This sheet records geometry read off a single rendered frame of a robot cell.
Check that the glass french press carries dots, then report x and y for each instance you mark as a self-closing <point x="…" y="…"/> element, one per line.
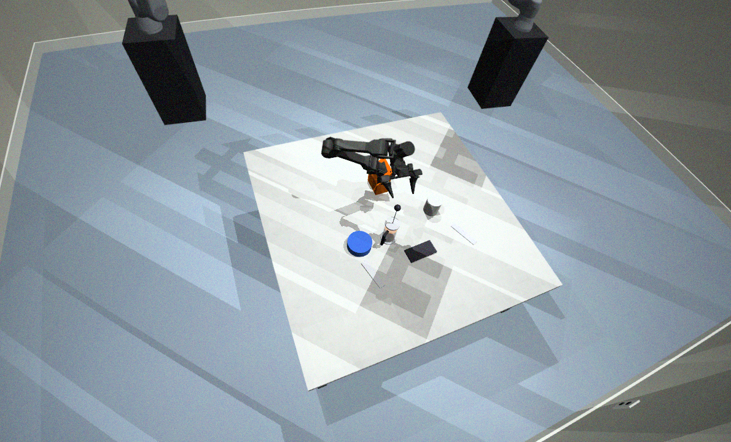
<point x="392" y="224"/>

